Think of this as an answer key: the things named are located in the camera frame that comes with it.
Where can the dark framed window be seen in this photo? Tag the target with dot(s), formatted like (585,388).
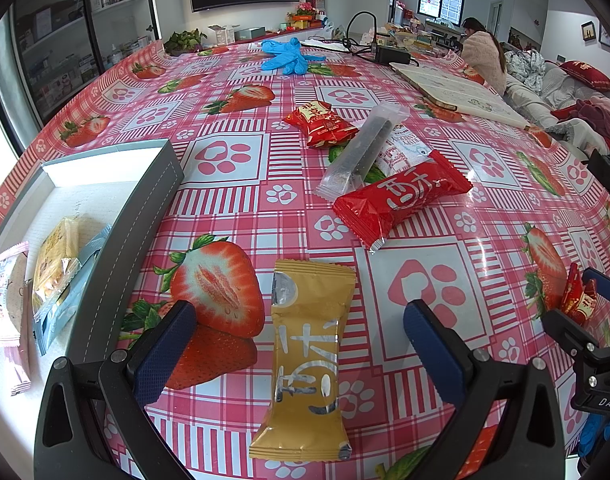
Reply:
(441,0)

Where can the plain pink snack packet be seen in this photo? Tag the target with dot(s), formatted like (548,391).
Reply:
(20,370)

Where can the black bag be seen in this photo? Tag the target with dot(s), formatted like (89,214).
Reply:
(607,172)

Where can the white pink-edged snack packet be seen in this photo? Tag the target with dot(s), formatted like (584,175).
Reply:
(2,300)

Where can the large red snack packet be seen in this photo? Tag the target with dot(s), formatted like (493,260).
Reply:
(395,200)

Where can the potted green plant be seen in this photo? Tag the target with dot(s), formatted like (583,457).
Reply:
(185,41)

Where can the black power adapter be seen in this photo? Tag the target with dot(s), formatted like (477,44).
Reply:
(392,55)

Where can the light blue snack packet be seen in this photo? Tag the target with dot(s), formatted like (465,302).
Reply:
(77,290)

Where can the maroon garment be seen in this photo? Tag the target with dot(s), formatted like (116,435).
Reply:
(600,117)

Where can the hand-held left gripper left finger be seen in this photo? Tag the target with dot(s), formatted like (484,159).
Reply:
(165,350)

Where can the crumpled blue rubber gloves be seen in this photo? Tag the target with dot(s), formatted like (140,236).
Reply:
(287,57)

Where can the person's right hand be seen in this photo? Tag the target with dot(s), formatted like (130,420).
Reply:
(595,435)

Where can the grey sofa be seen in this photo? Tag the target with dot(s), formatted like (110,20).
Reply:
(550,100)

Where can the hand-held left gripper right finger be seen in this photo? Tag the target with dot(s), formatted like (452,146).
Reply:
(435,355)

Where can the red cushion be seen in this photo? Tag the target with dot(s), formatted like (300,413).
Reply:
(587,75)

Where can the pile of assorted boxes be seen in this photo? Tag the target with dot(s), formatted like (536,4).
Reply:
(410,35)

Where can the yellow cracker packet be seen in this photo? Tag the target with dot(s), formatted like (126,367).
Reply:
(55,255)

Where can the teal flat box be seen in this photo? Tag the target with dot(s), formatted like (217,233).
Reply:
(250,33)

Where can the strawberry printed pink tablecloth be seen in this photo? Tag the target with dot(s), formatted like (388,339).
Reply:
(295,220)

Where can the grey white storage box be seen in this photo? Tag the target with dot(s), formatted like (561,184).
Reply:
(135,220)

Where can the gold snack packet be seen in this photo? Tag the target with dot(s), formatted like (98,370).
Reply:
(305,360)

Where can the clear acrylic box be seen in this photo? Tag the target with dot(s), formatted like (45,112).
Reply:
(221,34)

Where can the framed wall picture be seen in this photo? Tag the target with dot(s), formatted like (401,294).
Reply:
(588,30)

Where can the white red-print snack packet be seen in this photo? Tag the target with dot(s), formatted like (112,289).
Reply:
(404,154)

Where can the pink flower arrangement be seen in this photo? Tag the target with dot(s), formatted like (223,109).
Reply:
(306,9)

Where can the crumpled grey white blanket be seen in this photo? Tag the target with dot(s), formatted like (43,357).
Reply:
(525,70)

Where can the orange gift boxes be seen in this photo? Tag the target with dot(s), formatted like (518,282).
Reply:
(304,22)

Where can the clear packet with dark bar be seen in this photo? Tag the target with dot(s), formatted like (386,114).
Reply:
(365,150)

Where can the glass display cabinet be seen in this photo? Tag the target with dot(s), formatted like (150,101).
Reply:
(80,30)

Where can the small red snack packet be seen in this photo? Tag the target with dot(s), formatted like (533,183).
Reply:
(575,300)
(317,122)

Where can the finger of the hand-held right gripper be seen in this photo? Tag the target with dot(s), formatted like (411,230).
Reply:
(567,332)
(607,285)

